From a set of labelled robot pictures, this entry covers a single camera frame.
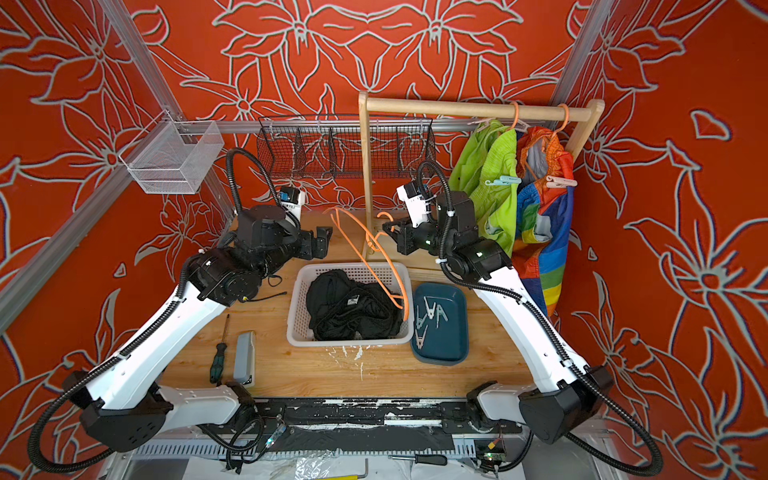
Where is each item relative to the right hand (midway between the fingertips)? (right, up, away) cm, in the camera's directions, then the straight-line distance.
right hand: (386, 220), depth 66 cm
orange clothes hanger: (-4, -4, +5) cm, 8 cm away
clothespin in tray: (+14, -27, +24) cm, 39 cm away
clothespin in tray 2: (+10, -34, +19) cm, 40 cm away
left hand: (-16, 0, +1) cm, 16 cm away
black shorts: (-13, -24, +18) cm, 33 cm away
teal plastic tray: (+18, -35, +17) cm, 43 cm away
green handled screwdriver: (-46, -40, +13) cm, 62 cm away
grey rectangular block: (-38, -36, +12) cm, 54 cm away
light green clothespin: (+17, -26, +24) cm, 40 cm away
